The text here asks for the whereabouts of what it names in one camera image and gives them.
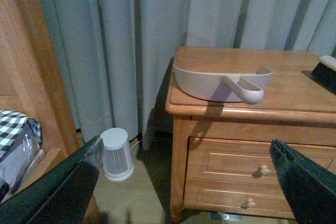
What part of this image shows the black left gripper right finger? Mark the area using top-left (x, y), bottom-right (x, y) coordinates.
top-left (269, 140), bottom-right (335, 223)

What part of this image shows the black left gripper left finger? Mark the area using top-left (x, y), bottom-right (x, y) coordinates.
top-left (1, 136), bottom-right (102, 223)

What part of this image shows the beige plastic dustpan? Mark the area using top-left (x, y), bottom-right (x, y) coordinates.
top-left (173, 58), bottom-right (275, 104)

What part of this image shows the upper drawer wooden knob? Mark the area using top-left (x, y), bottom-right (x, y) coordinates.
top-left (258, 165), bottom-right (272, 176)

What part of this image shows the drawer wooden knob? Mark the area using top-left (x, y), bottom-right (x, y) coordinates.
top-left (258, 165), bottom-right (272, 176)
top-left (243, 198), bottom-right (256, 209)

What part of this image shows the lower drawer wooden knob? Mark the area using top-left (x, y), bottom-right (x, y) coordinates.
top-left (243, 198), bottom-right (256, 209)

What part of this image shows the white conical air purifier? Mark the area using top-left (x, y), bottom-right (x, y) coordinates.
top-left (100, 128), bottom-right (134, 182)

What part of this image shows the black white checkered bedding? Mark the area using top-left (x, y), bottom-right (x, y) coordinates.
top-left (1, 110), bottom-right (41, 202)

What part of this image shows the wooden nightstand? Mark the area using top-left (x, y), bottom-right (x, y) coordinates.
top-left (166, 47), bottom-right (335, 223)

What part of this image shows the light blue curtain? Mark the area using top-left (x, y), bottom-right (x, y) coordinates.
top-left (41, 0), bottom-right (335, 147)

